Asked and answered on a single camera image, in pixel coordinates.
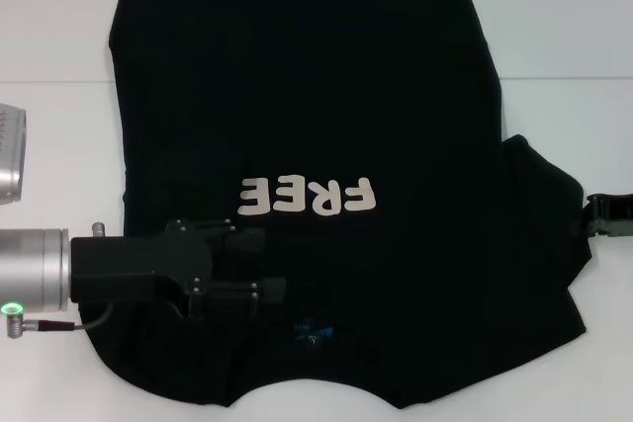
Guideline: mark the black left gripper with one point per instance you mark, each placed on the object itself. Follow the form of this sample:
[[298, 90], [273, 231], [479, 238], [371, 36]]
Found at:
[[128, 264]]

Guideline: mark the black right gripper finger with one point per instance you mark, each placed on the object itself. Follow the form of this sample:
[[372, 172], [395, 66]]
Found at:
[[613, 204], [613, 228]]

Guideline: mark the black shirt with FREE print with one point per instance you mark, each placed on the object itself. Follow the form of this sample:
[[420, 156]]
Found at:
[[321, 71]]

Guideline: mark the silver stub connector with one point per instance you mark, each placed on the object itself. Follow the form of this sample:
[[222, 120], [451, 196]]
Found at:
[[99, 230]]

